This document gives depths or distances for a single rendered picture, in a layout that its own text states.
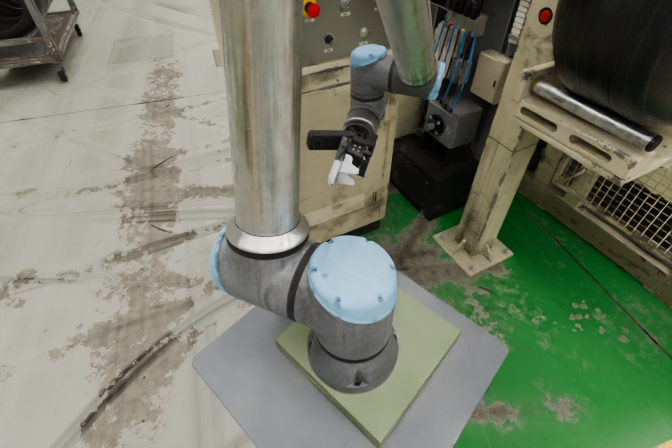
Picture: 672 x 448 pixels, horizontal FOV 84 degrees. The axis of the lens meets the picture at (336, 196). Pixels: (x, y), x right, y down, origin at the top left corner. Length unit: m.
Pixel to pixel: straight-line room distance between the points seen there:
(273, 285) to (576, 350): 1.37
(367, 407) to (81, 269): 1.59
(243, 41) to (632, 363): 1.74
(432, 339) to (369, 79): 0.62
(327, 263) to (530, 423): 1.13
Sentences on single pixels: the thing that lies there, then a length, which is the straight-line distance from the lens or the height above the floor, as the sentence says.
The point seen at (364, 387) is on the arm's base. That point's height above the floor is 0.66.
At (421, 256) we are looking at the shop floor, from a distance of 1.84.
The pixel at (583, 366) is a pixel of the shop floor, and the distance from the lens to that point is 1.79.
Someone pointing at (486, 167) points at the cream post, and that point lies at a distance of 1.59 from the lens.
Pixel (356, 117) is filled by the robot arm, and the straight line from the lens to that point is 0.96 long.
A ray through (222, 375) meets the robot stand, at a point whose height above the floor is 0.60.
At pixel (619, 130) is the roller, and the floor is 0.90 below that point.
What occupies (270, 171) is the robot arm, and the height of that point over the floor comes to 1.05.
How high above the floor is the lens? 1.41
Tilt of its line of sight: 43 degrees down
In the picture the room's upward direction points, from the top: straight up
